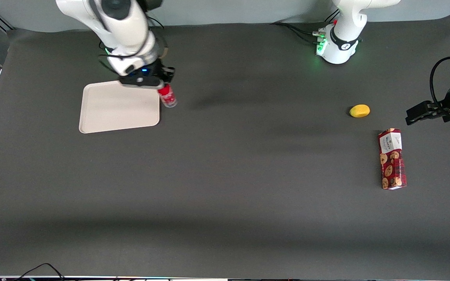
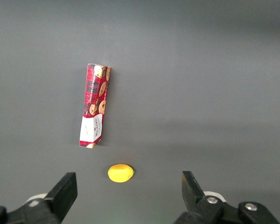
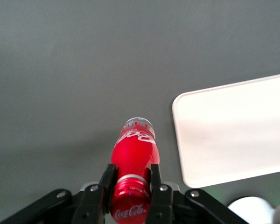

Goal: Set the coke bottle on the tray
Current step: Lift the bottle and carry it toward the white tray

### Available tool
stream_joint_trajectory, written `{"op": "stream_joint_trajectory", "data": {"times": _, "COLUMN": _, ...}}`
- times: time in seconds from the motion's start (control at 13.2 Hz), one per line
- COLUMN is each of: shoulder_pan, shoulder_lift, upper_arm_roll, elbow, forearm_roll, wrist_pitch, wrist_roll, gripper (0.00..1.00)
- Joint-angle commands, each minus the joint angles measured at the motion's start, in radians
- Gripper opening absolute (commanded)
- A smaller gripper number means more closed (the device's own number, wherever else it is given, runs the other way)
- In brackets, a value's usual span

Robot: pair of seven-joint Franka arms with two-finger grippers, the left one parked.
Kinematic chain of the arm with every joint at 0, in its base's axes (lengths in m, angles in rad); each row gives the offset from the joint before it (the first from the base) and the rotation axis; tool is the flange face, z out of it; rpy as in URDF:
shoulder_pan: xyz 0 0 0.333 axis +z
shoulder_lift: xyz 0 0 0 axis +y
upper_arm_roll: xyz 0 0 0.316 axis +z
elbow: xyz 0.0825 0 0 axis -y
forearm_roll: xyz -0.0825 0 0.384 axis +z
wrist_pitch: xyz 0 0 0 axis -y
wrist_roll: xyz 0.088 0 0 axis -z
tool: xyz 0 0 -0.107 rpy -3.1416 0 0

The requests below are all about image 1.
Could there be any thin black table-edge cable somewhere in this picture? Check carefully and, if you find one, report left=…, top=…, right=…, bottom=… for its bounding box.
left=16, top=263, right=66, bottom=281

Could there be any red cookie box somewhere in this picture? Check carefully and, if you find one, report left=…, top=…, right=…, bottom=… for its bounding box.
left=378, top=128, right=408, bottom=190

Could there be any black right arm base cable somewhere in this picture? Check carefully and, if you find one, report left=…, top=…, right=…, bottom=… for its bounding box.
left=146, top=15, right=165, bottom=30

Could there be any black arm base cable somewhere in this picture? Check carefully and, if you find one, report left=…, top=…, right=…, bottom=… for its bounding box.
left=146, top=15, right=165, bottom=30
left=270, top=21, right=327, bottom=46

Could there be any red coke bottle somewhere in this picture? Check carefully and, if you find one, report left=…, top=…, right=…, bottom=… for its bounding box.
left=158, top=84, right=178, bottom=108

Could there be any black left arm base cable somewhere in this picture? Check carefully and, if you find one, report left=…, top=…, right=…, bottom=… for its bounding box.
left=270, top=21, right=327, bottom=46

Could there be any beige plastic tray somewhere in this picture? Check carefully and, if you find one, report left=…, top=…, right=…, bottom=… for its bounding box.
left=79, top=80, right=161, bottom=134

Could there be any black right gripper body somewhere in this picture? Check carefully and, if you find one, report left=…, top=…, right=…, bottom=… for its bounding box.
left=118, top=59, right=172, bottom=91

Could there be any yellow lemon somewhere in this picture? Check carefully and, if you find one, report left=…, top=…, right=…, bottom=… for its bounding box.
left=349, top=104, right=371, bottom=118

